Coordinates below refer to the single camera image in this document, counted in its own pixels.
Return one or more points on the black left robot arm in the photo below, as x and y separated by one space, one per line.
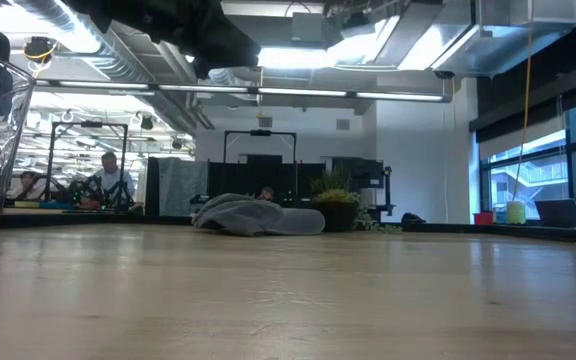
178 25

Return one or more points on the dark grey knit hat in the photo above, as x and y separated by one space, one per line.
238 215

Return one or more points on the person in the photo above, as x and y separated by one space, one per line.
112 180
266 193
25 185

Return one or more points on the black partition panel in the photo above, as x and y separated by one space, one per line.
238 180

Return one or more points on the potted green plant, dark pot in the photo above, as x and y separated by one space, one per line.
338 212

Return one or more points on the black monitor on stand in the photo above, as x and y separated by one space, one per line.
365 175

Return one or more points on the long ceiling light tube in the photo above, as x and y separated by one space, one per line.
103 85
203 88
399 96
302 92

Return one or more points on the grey hanging cloth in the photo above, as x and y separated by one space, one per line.
183 185

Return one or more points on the small black object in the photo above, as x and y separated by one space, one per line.
412 219

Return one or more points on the red cup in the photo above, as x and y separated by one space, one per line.
483 218

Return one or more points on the yellow-green container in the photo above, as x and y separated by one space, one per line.
516 212

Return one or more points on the grey laptop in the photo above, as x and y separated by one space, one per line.
560 214

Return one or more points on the black robot rig frame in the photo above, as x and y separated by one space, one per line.
260 133
50 165

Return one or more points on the black table edge frame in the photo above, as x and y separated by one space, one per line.
518 231

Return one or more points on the silver round ventilation duct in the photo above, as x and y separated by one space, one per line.
83 35

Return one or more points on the silver rectangular ventilation duct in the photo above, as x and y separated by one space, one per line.
508 40

